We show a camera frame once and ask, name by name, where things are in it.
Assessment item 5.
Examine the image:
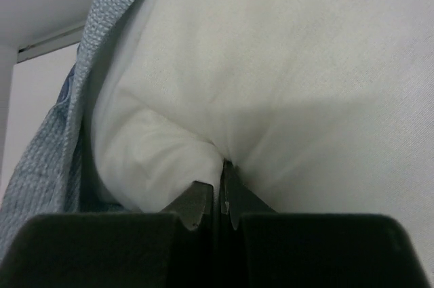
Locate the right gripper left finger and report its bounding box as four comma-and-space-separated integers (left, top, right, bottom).
1, 182, 213, 287

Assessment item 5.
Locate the white pillow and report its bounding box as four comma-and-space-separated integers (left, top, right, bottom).
81, 0, 434, 214

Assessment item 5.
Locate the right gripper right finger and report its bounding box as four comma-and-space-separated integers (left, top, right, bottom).
220, 162, 430, 287

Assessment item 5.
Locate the blue patterned pillowcase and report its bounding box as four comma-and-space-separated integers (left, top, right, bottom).
1, 0, 135, 256

